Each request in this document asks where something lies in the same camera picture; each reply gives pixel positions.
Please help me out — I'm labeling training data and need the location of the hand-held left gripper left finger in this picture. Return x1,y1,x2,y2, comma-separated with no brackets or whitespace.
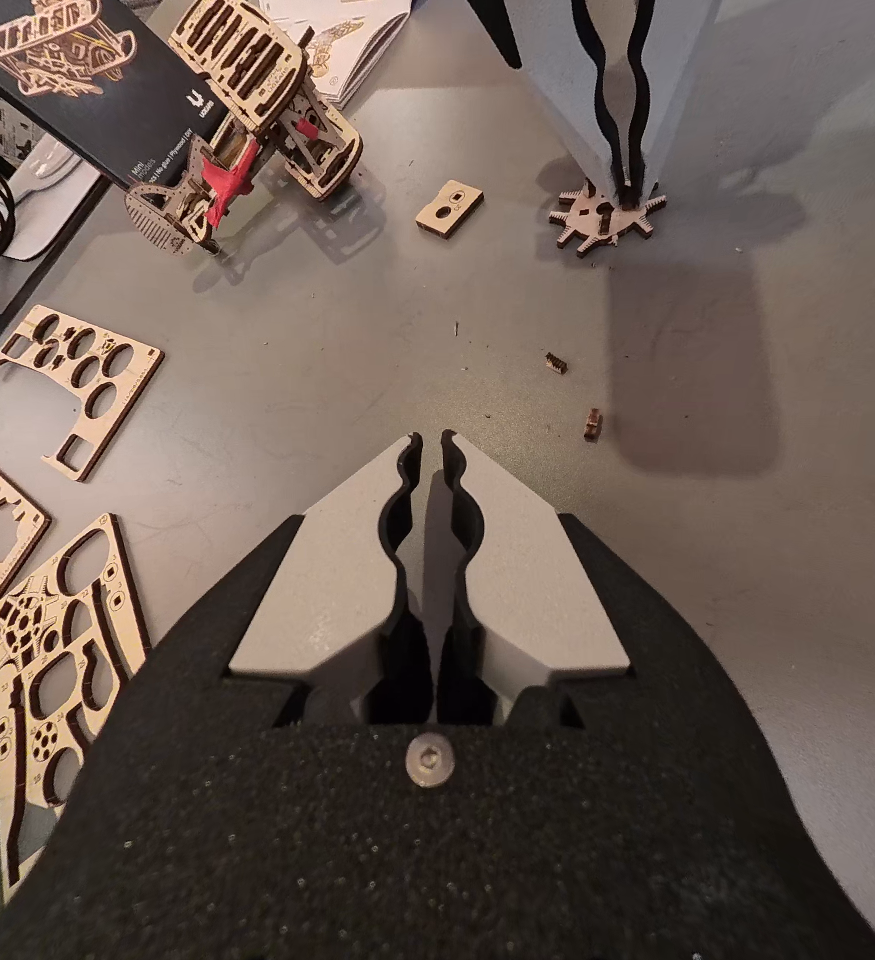
227,431,424,721

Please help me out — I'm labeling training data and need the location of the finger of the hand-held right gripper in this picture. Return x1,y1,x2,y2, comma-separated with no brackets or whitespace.
627,0,724,206
503,0,629,208

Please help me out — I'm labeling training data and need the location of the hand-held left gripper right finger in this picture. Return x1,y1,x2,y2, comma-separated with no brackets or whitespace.
442,429,631,718

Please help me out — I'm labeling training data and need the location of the wooden gear piece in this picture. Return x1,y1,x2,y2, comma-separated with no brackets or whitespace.
547,178,668,261

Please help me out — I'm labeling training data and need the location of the white instruction booklet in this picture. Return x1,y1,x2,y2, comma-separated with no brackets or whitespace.
267,0,413,107

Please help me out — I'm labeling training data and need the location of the small wooden plate with holes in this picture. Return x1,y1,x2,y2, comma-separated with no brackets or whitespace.
415,179,484,240

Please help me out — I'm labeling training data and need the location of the wooden sheet with wheel cutouts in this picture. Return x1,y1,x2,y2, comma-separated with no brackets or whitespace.
0,513,153,906

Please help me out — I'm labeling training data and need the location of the wooden biplane model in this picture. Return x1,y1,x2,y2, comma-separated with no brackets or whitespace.
124,0,364,262

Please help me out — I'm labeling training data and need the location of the wooden sheet with oval cutouts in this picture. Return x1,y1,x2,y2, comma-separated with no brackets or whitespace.
0,304,166,483

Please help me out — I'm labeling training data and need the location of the wooden sheet with large cutout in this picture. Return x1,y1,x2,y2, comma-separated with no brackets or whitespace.
0,433,53,660

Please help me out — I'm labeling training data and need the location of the black model kit box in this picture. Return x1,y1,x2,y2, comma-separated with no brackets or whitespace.
0,0,219,190

